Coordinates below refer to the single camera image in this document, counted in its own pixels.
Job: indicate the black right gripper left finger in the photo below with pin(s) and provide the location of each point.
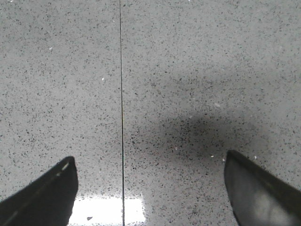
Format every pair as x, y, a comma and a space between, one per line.
47, 201

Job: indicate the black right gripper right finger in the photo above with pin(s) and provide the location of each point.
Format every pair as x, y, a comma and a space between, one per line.
257, 197

